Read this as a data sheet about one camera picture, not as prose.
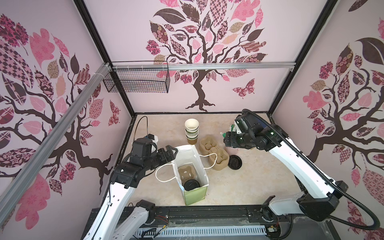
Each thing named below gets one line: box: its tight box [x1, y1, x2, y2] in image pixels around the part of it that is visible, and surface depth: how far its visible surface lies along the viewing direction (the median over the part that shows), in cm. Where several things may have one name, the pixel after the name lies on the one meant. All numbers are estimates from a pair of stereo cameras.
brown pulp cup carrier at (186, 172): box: [178, 164, 196, 186], surface depth 88 cm
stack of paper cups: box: [184, 118, 200, 145], surface depth 92 cm
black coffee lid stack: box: [228, 154, 242, 170], surface depth 92 cm
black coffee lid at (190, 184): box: [183, 179, 201, 191], surface depth 74 cm
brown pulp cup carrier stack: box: [199, 134, 230, 171], surface depth 89 cm
